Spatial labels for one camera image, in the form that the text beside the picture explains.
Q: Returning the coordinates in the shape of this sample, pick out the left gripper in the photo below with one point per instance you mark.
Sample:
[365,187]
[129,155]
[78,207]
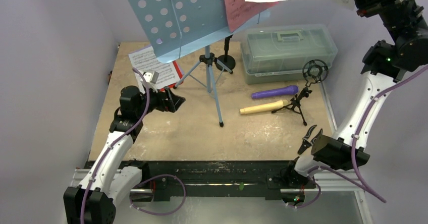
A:
[170,104]

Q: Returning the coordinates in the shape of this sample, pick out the red folder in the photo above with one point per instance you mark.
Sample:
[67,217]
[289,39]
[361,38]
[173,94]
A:
[169,74]

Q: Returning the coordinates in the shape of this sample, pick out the white sheet music page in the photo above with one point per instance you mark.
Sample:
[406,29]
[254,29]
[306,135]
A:
[144,59]

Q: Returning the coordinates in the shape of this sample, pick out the light blue music stand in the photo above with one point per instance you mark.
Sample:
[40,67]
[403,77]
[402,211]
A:
[176,28]

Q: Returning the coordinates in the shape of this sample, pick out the black tripod microphone stand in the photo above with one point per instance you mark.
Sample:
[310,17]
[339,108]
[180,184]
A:
[314,72]

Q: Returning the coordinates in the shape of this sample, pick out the cream recorder flute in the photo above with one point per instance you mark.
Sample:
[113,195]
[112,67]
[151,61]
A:
[263,107]

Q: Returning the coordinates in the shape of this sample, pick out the purple microphone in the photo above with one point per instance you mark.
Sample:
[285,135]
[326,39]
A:
[288,90]

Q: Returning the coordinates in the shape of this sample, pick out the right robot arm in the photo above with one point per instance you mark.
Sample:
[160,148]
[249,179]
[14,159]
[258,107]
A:
[384,67]

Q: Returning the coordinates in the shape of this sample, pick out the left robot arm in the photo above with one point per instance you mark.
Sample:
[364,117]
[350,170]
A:
[96,196]

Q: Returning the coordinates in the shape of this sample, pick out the pink sheet music page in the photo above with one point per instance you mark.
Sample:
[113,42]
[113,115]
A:
[238,12]

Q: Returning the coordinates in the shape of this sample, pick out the translucent green storage box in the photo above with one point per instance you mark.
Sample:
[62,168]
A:
[274,54]

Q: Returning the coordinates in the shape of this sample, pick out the black pliers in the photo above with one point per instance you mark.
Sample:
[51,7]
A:
[307,141]

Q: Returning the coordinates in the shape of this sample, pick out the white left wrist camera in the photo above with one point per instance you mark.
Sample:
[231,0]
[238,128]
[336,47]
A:
[151,78]

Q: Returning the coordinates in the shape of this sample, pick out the black mounting rail base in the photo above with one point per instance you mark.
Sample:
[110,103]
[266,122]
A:
[266,179]

